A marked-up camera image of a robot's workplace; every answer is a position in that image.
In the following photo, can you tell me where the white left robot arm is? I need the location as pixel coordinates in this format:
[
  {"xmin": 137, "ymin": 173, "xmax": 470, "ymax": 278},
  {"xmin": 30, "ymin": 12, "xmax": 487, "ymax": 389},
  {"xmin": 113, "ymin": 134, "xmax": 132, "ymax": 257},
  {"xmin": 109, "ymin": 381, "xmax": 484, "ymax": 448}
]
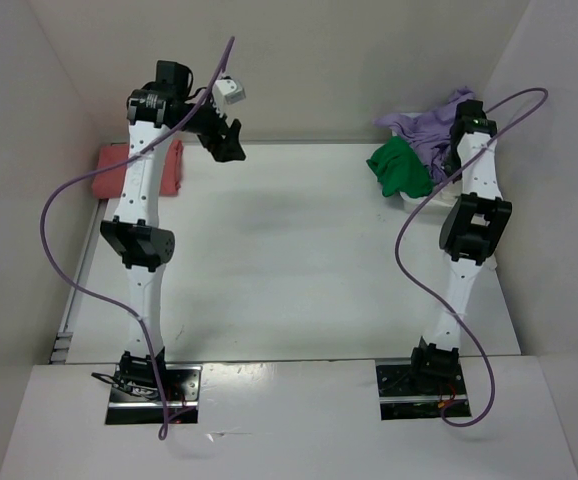
[{"xmin": 100, "ymin": 61, "xmax": 246, "ymax": 400}]

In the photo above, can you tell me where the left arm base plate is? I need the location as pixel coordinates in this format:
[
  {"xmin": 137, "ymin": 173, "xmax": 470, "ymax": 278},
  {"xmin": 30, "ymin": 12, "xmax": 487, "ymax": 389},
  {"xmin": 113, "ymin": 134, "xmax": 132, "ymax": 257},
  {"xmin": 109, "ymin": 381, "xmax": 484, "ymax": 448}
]
[{"xmin": 91, "ymin": 364, "xmax": 202, "ymax": 425}]

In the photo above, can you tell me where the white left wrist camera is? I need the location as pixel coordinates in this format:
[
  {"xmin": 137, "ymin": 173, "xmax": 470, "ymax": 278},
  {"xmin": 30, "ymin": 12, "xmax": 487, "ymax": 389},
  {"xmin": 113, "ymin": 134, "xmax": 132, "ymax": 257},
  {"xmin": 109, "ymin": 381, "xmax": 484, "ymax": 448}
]
[{"xmin": 212, "ymin": 76, "xmax": 246, "ymax": 108}]

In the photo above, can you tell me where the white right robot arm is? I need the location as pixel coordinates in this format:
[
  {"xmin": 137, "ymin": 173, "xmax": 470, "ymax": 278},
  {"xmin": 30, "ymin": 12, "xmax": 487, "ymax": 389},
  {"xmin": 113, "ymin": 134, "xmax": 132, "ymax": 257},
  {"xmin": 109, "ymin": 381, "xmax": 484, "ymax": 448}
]
[{"xmin": 407, "ymin": 100, "xmax": 512, "ymax": 393}]

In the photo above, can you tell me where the green t shirt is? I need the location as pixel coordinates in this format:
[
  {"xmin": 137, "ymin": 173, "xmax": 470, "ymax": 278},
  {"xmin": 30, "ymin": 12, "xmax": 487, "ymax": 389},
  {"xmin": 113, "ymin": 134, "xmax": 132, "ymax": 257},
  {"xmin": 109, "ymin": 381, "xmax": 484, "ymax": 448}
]
[{"xmin": 366, "ymin": 136, "xmax": 435, "ymax": 198}]

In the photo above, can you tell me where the white plastic basket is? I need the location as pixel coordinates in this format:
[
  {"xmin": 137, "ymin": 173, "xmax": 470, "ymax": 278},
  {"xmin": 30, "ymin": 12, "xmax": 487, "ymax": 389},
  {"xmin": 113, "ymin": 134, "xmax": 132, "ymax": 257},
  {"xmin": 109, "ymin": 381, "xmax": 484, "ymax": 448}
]
[{"xmin": 388, "ymin": 110, "xmax": 463, "ymax": 214}]

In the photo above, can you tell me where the purple t shirt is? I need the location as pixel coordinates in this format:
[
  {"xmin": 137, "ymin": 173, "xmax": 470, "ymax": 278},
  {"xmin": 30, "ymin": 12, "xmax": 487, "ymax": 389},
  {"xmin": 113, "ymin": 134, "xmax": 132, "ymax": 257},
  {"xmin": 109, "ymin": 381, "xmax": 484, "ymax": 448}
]
[{"xmin": 373, "ymin": 87, "xmax": 476, "ymax": 184}]

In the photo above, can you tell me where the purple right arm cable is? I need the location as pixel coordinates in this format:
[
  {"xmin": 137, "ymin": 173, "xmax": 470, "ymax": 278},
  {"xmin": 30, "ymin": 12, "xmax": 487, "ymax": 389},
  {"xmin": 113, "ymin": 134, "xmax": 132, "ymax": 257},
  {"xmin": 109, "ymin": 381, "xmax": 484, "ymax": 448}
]
[{"xmin": 393, "ymin": 87, "xmax": 550, "ymax": 429}]

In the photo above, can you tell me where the red t shirt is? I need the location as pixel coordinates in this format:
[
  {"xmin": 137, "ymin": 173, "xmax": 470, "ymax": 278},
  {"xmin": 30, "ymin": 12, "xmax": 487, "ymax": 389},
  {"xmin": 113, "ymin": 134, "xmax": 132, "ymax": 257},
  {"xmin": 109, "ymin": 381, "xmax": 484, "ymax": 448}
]
[{"xmin": 92, "ymin": 140, "xmax": 184, "ymax": 200}]

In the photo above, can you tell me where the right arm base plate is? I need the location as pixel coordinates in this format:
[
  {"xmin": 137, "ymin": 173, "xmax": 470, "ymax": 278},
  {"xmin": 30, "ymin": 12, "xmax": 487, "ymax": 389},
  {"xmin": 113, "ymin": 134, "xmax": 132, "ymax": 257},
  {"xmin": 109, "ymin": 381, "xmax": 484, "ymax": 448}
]
[{"xmin": 375, "ymin": 361, "xmax": 471, "ymax": 421}]

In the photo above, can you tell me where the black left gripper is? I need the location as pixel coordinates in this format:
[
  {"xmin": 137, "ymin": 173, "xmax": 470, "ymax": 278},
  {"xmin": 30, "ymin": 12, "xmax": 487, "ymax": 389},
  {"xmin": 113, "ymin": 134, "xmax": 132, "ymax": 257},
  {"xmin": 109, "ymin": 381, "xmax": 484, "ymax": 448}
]
[{"xmin": 176, "ymin": 91, "xmax": 246, "ymax": 162}]

